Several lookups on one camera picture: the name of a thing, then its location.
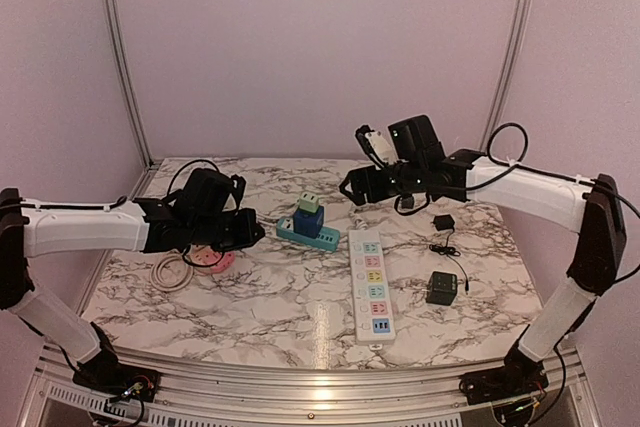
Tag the black power adapter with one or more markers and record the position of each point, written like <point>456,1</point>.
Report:
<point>444,222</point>

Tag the light green USB adapter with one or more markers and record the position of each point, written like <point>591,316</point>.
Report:
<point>308,202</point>

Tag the aluminium frame post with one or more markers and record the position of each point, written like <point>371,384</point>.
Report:
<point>515,40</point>
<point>123,71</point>

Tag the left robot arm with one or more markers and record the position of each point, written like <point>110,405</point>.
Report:
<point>147,225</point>

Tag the dark green cube socket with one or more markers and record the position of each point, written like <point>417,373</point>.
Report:
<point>442,288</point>

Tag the right aluminium frame post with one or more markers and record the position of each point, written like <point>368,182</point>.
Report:
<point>515,40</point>

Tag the pink round power strip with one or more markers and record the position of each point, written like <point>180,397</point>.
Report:
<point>208,262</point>

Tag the left aluminium frame post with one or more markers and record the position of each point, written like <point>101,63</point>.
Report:
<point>123,71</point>

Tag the white long power strip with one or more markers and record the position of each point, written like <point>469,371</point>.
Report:
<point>372,306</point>

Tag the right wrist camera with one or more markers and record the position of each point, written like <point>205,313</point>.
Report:
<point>413,140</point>

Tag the front aluminium rail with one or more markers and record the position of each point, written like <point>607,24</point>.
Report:
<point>198,393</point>

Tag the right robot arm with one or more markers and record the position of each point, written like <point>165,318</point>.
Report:
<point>589,208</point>

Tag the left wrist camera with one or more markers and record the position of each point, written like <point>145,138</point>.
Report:
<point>206,193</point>

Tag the teal power strip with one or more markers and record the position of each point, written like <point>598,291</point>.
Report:
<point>327,239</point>

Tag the blue cube socket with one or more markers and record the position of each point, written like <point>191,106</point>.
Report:
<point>308,225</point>

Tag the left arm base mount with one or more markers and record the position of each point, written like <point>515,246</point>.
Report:
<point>123,382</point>

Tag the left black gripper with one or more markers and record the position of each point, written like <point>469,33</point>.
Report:
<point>247,236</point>

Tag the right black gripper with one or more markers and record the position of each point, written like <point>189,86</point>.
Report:
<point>357,177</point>

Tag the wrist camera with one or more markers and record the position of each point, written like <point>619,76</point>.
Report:
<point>206,193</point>
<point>413,140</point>

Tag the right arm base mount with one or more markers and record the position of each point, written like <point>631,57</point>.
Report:
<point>498,384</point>

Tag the dark grey USB charger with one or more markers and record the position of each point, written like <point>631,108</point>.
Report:
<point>407,202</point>

